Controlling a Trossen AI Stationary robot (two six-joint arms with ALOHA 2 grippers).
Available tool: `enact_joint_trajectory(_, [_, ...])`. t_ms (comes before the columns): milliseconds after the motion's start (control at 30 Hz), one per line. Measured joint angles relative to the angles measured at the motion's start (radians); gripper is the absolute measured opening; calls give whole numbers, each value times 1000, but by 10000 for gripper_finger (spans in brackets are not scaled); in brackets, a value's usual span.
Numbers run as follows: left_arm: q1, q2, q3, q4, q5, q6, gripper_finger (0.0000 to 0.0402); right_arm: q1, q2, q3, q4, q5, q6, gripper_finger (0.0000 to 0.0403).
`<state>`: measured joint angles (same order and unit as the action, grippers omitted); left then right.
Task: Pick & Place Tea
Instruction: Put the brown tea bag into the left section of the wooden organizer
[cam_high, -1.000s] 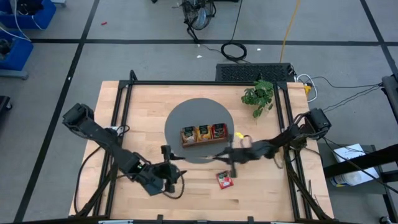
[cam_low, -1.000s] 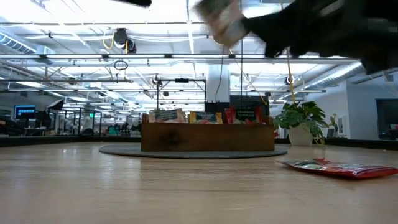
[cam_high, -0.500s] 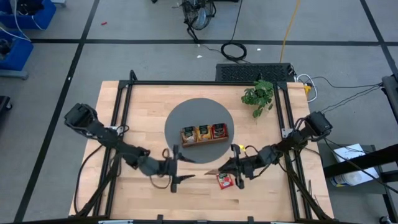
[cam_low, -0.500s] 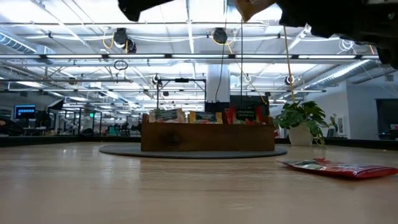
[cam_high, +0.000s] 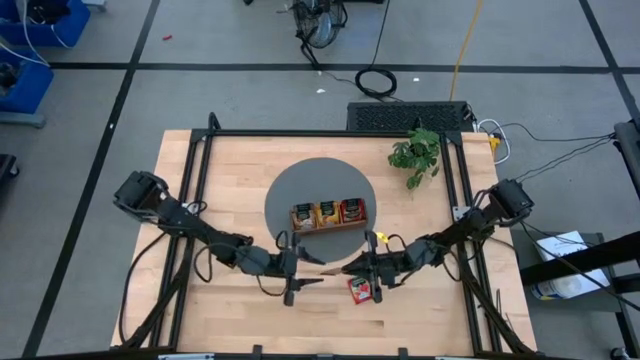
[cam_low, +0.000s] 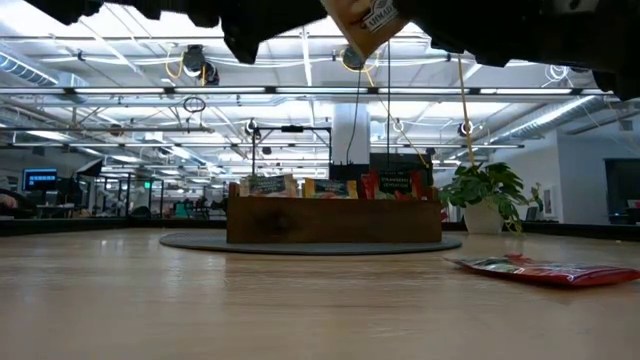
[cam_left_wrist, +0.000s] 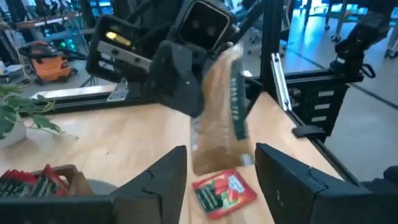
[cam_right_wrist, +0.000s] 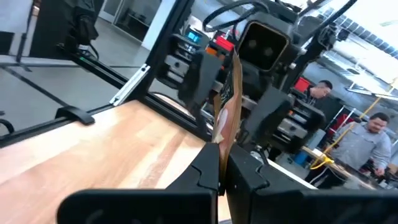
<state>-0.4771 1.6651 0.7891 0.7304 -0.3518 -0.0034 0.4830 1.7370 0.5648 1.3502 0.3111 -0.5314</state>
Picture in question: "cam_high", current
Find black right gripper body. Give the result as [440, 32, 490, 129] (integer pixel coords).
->
[363, 230, 417, 305]

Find dark grey cart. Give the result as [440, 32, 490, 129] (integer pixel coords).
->
[509, 228, 624, 314]

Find black perforated computer case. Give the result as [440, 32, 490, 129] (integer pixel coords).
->
[346, 100, 476, 134]

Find black metal beam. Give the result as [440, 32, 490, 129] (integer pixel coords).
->
[519, 233, 640, 287]

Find green potted plant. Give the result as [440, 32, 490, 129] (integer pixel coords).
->
[387, 127, 443, 192]

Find black power cable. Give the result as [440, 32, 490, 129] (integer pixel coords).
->
[513, 132, 617, 184]

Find white booklet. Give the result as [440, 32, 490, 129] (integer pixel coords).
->
[534, 229, 590, 262]

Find brown wooden compartment tray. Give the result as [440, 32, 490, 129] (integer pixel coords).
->
[289, 198, 369, 236]

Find blue plastic bin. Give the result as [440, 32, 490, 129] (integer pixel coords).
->
[0, 48, 55, 115]
[0, 0, 92, 49]

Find yellow cable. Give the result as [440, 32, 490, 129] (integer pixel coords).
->
[448, 0, 486, 101]

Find white cable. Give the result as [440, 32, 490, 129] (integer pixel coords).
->
[475, 118, 512, 166]

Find red strawberry tea packet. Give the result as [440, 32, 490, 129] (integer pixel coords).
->
[340, 198, 368, 224]
[347, 276, 374, 306]

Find black aluminium table frame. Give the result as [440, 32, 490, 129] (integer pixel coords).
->
[110, 112, 539, 360]

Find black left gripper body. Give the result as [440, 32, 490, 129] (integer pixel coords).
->
[238, 232, 302, 307]

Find orange mango tea packet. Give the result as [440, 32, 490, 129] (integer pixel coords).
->
[315, 200, 342, 227]

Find black caster wheel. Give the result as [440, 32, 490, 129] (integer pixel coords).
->
[0, 153, 21, 182]

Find black floor fan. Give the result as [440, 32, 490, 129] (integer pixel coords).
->
[288, 0, 350, 51]

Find black coiled cable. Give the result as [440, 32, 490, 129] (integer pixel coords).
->
[353, 0, 399, 101]

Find grey round mat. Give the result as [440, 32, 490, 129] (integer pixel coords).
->
[264, 157, 378, 264]

